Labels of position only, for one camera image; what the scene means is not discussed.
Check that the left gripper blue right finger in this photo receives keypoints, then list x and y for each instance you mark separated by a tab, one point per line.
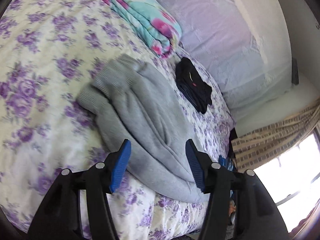
257	216

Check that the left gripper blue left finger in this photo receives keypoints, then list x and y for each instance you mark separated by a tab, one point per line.
59	215

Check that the grey fleece pants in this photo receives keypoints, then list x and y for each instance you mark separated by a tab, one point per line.
133	100

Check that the blue clothes pile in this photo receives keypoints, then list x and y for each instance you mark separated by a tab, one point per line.
227	204

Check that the beige checked curtain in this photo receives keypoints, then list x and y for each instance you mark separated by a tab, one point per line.
260	146

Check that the folded black pants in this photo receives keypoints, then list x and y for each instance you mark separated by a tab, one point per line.
191	85

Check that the folded floral turquoise blanket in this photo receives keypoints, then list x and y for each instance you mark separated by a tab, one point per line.
152	24

